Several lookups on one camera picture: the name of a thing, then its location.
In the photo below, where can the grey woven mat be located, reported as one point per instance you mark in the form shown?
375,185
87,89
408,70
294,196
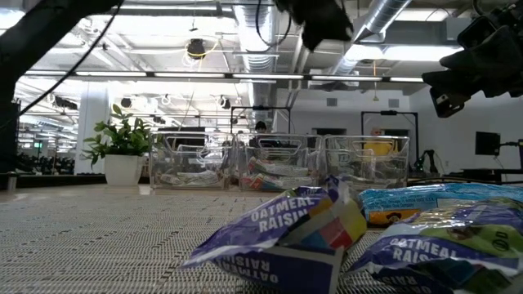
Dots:
122,245

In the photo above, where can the green plant in white pot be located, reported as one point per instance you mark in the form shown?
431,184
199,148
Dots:
122,169

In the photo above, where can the wide silver ventilation duct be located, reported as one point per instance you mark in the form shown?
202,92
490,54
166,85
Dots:
257,32

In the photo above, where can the dark background table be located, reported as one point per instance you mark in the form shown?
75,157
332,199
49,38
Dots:
490,173

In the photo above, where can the black overhead camera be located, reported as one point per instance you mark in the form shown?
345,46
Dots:
196,48

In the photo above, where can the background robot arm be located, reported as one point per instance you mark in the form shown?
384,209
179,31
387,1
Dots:
427,157

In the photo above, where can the black background monitor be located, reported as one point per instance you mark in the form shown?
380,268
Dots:
488,143

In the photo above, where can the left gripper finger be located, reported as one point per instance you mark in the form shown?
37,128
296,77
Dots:
316,40

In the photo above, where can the clear plastic bin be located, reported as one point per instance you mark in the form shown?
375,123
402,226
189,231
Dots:
280,143
192,141
365,163

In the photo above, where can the black background station frame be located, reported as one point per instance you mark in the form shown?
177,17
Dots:
388,112
261,108

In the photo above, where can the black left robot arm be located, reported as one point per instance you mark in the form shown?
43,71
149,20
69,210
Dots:
37,32

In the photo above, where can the light blue granola bar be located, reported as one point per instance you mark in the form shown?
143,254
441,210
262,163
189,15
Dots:
429,196
175,179
202,177

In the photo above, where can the slanted silver ventilation duct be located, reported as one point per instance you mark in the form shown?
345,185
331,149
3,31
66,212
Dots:
384,14

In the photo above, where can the dark upright panel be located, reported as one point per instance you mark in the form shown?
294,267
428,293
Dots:
9,139

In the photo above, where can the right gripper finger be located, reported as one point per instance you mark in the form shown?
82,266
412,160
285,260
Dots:
470,60
447,92

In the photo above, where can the person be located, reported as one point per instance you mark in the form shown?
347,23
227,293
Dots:
378,147
260,127

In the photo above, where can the black overhead light beam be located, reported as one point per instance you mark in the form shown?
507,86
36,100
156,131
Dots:
229,76

